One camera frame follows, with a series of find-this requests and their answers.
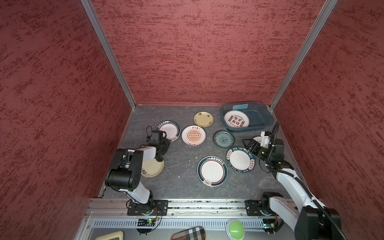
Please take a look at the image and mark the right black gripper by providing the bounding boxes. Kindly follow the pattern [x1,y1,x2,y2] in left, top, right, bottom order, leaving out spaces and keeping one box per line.
[241,138,273,162]

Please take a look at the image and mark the white plate red characters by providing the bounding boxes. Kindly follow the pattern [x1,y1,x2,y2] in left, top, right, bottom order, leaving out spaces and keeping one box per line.
[224,110,250,128]

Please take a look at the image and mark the green red rim plate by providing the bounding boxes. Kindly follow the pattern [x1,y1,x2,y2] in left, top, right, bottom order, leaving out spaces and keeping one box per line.
[197,156,228,187]

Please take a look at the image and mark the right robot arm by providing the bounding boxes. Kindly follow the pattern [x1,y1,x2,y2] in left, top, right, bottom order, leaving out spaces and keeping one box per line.
[243,139,346,240]

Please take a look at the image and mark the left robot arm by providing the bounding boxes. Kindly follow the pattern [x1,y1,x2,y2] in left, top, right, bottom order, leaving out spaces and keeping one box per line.
[105,130,170,217]

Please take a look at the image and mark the blue plastic bin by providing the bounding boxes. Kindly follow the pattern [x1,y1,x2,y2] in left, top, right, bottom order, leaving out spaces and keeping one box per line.
[220,101,274,133]

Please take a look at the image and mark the white plate black outline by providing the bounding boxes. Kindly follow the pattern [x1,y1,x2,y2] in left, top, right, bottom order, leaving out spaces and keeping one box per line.
[253,136,264,146]

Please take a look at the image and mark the green rim lettered plate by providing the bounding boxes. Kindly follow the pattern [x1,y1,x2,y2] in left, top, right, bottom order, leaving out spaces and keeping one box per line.
[226,146,256,174]

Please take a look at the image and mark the cream plate near left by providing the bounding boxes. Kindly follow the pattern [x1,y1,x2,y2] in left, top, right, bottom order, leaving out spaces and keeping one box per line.
[141,159,165,178]

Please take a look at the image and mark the teal patterned small plate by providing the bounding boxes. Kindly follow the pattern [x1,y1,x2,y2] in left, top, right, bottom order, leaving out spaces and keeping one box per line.
[214,131,235,149]

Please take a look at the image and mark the orange sunburst plate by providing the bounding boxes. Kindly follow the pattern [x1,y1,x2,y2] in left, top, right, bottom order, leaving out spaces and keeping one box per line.
[181,125,207,147]

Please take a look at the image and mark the small yellow plate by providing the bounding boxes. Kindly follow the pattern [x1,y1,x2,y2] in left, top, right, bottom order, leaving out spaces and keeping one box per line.
[194,112,214,128]

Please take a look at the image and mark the green round button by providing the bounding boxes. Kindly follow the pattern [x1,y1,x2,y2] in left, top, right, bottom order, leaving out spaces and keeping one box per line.
[226,219,245,240]

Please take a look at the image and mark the plaid fabric item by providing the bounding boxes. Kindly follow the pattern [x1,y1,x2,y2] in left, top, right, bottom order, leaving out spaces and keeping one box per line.
[171,227,206,240]

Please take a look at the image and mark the cream tablet corner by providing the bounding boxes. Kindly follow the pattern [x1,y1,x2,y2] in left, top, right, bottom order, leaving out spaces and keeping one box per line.
[95,231,124,240]

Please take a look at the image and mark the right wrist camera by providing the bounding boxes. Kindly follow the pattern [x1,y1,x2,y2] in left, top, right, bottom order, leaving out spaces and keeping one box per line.
[261,131,272,149]

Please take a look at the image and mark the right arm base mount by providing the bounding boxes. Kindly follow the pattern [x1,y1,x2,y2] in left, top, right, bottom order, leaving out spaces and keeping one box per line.
[245,200,271,217]

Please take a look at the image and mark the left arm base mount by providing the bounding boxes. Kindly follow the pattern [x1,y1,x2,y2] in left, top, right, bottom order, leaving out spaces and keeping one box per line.
[126,200,169,216]

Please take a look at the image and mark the right aluminium corner post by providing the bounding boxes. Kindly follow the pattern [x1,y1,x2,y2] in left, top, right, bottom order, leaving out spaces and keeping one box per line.
[269,0,338,111]

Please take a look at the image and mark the aluminium corner post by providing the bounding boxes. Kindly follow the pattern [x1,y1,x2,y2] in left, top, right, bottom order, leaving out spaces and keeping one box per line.
[269,0,338,111]
[81,0,137,110]

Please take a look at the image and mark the aluminium front rail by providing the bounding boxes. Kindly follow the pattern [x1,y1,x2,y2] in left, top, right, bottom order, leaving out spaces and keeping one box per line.
[75,199,295,240]

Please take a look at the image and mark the left aluminium corner post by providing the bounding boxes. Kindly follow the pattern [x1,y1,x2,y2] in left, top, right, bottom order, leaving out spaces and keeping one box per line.
[81,0,137,110]

